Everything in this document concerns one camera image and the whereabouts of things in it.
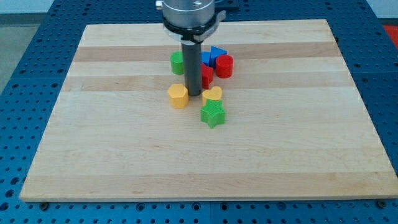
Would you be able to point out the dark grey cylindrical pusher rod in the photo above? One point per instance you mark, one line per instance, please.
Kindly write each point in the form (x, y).
(192, 68)

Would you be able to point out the yellow heart block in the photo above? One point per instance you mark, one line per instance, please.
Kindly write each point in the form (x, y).
(214, 94)

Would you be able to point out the yellow hexagon block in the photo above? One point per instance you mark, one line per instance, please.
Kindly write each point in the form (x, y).
(178, 96)

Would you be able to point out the blue cube block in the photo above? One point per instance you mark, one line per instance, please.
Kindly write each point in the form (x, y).
(205, 58)

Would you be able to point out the green cylinder block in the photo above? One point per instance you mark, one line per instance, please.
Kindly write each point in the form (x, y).
(176, 63)

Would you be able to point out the blue triangle block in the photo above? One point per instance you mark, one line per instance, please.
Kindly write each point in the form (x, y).
(215, 52)

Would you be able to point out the red block behind rod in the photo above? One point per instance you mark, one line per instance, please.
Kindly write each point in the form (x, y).
(207, 76)

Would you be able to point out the red cylinder block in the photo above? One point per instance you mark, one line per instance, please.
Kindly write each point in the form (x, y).
(224, 66)

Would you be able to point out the green star block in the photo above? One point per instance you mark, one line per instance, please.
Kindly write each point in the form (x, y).
(213, 113)

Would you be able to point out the light wooden board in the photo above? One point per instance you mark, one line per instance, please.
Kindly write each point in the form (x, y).
(296, 127)

